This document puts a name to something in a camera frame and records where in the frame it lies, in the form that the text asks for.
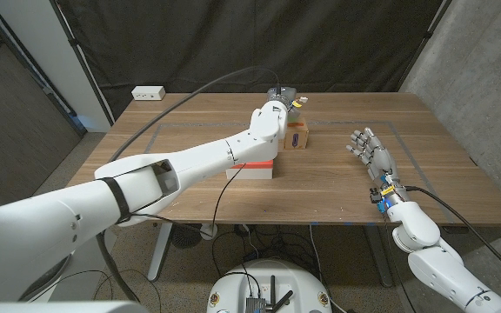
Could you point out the red-topped white box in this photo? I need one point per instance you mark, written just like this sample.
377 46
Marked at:
252 171

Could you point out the grey radio box with antennas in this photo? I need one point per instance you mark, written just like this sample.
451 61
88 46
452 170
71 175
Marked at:
255 304

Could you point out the white head camera housing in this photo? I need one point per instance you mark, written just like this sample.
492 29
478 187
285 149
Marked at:
59 308

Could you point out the white robot torso base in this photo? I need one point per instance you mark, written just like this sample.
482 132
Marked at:
233 287

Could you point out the wooden box with coloured slots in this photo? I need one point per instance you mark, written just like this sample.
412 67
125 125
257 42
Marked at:
297 138

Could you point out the black backdrop curtain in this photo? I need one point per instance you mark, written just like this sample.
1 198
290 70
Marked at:
250 43

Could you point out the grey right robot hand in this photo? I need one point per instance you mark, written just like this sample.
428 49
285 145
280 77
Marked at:
378 156

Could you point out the grey table leg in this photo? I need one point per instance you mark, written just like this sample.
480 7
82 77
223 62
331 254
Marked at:
378 256

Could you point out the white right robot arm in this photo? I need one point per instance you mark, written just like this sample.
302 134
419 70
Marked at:
433 252

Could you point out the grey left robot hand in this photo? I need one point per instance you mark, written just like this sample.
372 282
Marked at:
282 94

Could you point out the small black floor fan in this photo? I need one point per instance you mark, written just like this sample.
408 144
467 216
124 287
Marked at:
186 236

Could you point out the black backdrop stand pole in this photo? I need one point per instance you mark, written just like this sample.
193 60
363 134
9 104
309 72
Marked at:
83 61
424 39

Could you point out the white table leg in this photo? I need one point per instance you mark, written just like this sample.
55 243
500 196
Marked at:
160 252

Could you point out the white round table foot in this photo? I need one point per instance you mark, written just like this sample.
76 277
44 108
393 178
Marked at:
209 231

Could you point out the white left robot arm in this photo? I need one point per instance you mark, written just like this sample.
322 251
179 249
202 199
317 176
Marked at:
146 182

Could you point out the white power outlet block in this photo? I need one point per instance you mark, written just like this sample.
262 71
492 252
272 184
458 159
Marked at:
148 92

